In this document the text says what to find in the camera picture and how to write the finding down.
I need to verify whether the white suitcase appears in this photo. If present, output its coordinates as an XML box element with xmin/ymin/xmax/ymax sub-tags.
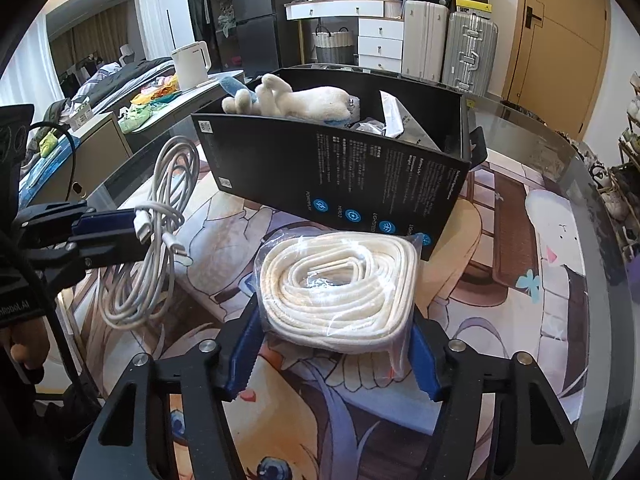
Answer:
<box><xmin>401</xmin><ymin>0</ymin><xmax>449</xmax><ymax>82</ymax></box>

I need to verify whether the grey side table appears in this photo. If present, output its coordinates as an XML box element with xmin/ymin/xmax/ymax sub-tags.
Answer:
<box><xmin>125</xmin><ymin>70</ymin><xmax>244</xmax><ymax>153</ymax></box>

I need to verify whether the white electric kettle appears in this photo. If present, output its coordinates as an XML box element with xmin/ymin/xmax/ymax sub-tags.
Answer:
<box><xmin>171</xmin><ymin>41</ymin><xmax>212</xmax><ymax>91</ymax></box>

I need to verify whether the wooden door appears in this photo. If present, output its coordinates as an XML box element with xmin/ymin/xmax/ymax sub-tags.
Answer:
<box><xmin>502</xmin><ymin>0</ymin><xmax>610</xmax><ymax>140</ymax></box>

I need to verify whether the white plush toy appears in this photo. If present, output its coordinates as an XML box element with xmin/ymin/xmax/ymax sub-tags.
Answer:
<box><xmin>220</xmin><ymin>74</ymin><xmax>360</xmax><ymax>126</ymax></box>

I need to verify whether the black refrigerator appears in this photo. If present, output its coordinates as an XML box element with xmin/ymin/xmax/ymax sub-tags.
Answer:
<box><xmin>232</xmin><ymin>0</ymin><xmax>300</xmax><ymax>78</ymax></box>

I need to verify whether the person's left hand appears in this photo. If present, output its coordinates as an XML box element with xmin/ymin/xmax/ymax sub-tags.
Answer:
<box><xmin>1</xmin><ymin>318</ymin><xmax>50</xmax><ymax>370</ymax></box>

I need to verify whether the dark glass wardrobe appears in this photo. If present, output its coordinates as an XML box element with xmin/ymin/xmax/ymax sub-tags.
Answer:
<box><xmin>188</xmin><ymin>0</ymin><xmax>242</xmax><ymax>73</ymax></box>

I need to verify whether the shoe rack with shoes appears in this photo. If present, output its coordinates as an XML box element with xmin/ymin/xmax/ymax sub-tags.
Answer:
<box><xmin>574</xmin><ymin>72</ymin><xmax>639</xmax><ymax>263</ymax></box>

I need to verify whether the white packet in box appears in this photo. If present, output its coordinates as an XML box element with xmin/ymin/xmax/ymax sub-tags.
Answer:
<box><xmin>380</xmin><ymin>91</ymin><xmax>440</xmax><ymax>152</ymax></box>

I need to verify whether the silver suitcase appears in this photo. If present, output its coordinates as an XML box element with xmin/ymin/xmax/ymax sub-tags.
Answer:
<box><xmin>442</xmin><ymin>12</ymin><xmax>499</xmax><ymax>96</ymax></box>

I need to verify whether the anime printed desk mat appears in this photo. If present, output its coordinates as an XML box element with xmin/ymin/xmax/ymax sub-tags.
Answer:
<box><xmin>64</xmin><ymin>176</ymin><xmax>573</xmax><ymax>479</ymax></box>

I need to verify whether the bagged white rope coil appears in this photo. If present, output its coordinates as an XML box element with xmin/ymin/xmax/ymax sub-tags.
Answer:
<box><xmin>252</xmin><ymin>231</ymin><xmax>424</xmax><ymax>384</ymax></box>

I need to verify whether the white charging cable bundle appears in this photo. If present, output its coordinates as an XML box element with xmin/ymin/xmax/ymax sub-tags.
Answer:
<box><xmin>96</xmin><ymin>135</ymin><xmax>202</xmax><ymax>332</ymax></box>

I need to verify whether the white desk with drawers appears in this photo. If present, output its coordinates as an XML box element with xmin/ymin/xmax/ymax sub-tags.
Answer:
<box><xmin>285</xmin><ymin>0</ymin><xmax>404</xmax><ymax>73</ymax></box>

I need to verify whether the black cardboard box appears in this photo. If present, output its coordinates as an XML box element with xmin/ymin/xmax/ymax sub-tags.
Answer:
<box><xmin>192</xmin><ymin>65</ymin><xmax>487</xmax><ymax>259</ymax></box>

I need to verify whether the woven laundry basket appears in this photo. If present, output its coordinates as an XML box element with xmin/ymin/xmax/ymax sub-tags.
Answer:
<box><xmin>314</xmin><ymin>25</ymin><xmax>356</xmax><ymax>65</ymax></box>

